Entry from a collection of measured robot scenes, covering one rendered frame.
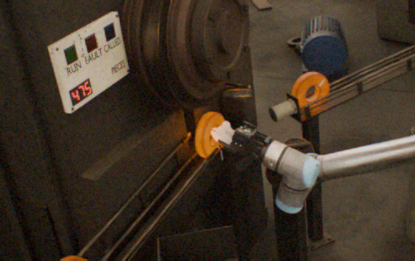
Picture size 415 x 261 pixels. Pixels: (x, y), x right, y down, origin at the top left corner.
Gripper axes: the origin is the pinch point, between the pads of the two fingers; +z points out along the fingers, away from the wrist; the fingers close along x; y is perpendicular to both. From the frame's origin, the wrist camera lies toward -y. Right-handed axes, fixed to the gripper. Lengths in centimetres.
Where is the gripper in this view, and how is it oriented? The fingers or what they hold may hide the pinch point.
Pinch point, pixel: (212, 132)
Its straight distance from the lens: 197.2
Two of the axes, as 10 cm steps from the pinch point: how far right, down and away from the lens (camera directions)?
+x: -4.8, 4.8, -7.4
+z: -8.6, -4.0, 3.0
